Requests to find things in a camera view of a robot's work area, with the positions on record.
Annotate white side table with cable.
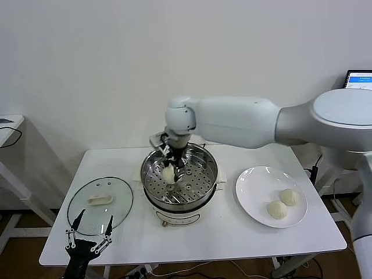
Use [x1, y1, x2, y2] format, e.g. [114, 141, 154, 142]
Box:
[0, 115, 59, 256]

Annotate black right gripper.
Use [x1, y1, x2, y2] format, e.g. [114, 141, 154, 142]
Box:
[159, 142, 188, 183]

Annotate white steamed baozi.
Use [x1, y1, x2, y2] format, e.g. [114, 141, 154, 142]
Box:
[162, 165, 177, 185]
[278, 188, 298, 207]
[266, 200, 288, 220]

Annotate white round plate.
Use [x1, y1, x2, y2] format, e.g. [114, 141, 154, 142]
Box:
[235, 166, 308, 229]

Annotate black power plug block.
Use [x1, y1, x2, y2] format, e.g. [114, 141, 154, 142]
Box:
[304, 165, 320, 185]

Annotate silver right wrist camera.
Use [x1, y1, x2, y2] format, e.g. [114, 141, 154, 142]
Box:
[149, 132, 169, 149]

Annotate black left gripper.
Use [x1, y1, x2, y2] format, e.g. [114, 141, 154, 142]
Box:
[63, 209, 115, 279]

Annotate white power strip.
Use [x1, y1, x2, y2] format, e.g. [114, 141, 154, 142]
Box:
[126, 264, 160, 278]

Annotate grey open laptop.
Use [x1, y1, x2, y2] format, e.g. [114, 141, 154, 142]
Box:
[342, 69, 372, 91]

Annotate black looped cable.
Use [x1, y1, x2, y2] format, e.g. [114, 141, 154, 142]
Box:
[0, 127, 23, 149]

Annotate glass lid with white handle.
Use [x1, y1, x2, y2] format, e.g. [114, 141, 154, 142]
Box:
[67, 176, 134, 236]

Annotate stainless steel steamer basket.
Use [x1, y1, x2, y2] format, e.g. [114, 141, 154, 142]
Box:
[133, 141, 228, 206]

